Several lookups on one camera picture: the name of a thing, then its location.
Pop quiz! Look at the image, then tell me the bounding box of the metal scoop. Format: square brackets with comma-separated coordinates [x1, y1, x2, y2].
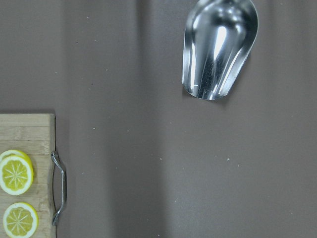
[182, 0, 258, 100]

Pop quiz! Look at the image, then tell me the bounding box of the wooden cutting board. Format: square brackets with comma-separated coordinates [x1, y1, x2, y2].
[0, 114, 66, 238]

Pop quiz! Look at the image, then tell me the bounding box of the lemon slice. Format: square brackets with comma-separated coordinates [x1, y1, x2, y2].
[0, 155, 34, 196]
[2, 202, 39, 238]

